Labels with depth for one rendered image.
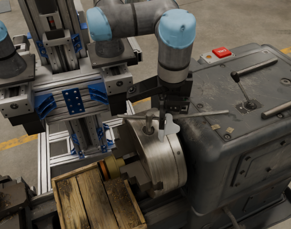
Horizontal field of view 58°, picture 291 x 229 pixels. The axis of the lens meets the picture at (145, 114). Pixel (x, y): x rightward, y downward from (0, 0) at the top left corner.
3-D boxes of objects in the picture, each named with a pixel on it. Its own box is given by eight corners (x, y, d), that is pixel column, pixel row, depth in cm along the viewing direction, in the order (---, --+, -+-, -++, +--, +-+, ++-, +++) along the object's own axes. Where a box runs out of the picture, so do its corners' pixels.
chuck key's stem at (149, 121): (145, 136, 89) (145, 116, 80) (145, 131, 90) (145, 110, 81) (151, 137, 89) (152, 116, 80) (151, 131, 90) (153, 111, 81)
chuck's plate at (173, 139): (149, 137, 123) (150, 90, 98) (181, 197, 105) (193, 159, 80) (142, 139, 122) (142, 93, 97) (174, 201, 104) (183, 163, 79)
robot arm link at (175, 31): (190, 3, 56) (204, 26, 51) (184, 46, 65) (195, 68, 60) (154, 7, 55) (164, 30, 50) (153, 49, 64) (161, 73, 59)
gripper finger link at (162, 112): (164, 131, 70) (166, 99, 68) (158, 131, 70) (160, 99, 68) (164, 126, 75) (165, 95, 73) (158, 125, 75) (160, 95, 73)
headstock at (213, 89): (244, 99, 149) (263, 36, 122) (313, 162, 118) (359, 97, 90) (148, 134, 134) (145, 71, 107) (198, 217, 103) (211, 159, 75)
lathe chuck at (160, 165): (142, 139, 122) (142, 93, 97) (174, 201, 104) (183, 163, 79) (124, 146, 120) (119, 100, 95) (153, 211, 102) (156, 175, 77)
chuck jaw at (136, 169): (146, 155, 95) (161, 179, 86) (148, 164, 98) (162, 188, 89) (118, 166, 93) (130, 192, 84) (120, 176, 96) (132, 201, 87)
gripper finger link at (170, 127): (179, 146, 73) (181, 115, 70) (157, 146, 73) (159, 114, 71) (178, 142, 76) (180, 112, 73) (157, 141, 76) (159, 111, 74)
